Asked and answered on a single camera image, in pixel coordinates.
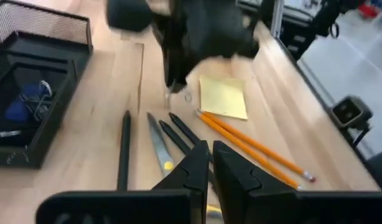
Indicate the black mesh desk organizer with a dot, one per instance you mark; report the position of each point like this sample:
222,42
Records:
76,77

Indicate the black drawer cabinet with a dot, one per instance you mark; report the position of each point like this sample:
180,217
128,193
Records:
298,37

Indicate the black table-level camera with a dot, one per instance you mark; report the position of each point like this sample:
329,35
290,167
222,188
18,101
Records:
349,112

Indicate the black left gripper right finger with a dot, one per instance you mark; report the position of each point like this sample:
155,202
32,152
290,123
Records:
237,180

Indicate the blue binder clip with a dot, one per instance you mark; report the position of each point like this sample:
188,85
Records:
16,112

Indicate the orange pencil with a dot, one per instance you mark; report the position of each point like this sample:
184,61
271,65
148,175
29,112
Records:
240,146
256,144

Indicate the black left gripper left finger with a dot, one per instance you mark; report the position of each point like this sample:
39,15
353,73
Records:
191,174

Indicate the yellow sticky note pad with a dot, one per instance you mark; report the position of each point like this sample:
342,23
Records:
223,96

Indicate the silver paper clip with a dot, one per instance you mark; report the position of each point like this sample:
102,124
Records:
184,97

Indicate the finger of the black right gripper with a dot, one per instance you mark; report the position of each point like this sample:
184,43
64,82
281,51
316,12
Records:
182,67
170,68

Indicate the black chair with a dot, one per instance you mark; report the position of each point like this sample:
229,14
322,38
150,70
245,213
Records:
380,168

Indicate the black aluminium table frame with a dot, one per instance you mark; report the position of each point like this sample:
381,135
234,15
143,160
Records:
317,93

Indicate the black pen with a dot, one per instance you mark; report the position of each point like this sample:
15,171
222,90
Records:
124,149
184,130
174,137

